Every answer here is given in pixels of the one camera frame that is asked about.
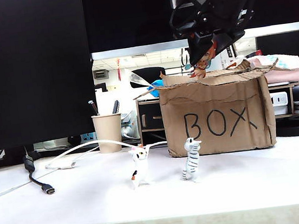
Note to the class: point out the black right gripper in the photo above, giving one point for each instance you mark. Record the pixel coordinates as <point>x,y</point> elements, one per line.
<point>224,12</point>

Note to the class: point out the pink-haired anime girl doll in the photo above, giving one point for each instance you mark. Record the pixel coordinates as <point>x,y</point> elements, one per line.
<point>203,65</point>

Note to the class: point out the cardboard box marked BOX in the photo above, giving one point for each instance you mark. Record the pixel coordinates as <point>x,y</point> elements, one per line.
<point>215,117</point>

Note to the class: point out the blue rubber glove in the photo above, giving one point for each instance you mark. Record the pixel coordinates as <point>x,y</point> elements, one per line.
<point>158,85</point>

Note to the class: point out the dark background monitor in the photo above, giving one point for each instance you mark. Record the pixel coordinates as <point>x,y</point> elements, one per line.
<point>285,43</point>

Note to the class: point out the black office chair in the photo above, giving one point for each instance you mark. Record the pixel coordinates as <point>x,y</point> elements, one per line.
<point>147,74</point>

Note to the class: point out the pink tissue pack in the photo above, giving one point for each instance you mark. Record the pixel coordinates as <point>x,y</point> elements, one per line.
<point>289,69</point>

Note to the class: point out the clear plastic wrapper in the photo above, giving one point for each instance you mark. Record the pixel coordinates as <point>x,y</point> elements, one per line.
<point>137,78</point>

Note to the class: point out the white power strip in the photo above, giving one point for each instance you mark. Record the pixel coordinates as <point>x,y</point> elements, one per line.
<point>279,101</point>

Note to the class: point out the black monitor with silver bezel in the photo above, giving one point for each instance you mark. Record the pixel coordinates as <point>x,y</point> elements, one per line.
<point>126,13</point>

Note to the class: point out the wooden black drawer organizer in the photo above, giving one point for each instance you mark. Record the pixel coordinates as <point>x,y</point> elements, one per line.
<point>150,118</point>

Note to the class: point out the red hanging ornament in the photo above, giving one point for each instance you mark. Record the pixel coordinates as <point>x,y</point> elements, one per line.
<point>118,68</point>

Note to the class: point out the black flat marker pen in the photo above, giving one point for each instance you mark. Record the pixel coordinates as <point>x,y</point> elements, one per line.
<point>115,107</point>

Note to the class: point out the grey striped cat figurine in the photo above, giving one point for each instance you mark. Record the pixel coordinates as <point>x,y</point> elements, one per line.
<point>192,161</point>

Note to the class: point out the black round stand base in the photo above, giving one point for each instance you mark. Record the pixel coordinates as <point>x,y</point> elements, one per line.
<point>298,127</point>

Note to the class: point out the black pen with silver tip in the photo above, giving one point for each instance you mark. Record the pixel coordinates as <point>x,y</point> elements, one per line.
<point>93,107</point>

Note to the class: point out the brown paper cup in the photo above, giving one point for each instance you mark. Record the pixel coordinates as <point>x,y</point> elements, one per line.
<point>108,133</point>

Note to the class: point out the white calico cat figurine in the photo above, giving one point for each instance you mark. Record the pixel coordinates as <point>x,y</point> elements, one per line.
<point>139,161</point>

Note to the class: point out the large black monitor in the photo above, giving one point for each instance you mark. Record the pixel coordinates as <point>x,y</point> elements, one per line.
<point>29,69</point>

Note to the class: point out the silver monitor stand base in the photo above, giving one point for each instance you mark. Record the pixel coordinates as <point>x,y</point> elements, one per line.
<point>53,143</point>

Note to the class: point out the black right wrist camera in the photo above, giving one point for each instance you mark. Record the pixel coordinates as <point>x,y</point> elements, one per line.
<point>188,8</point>

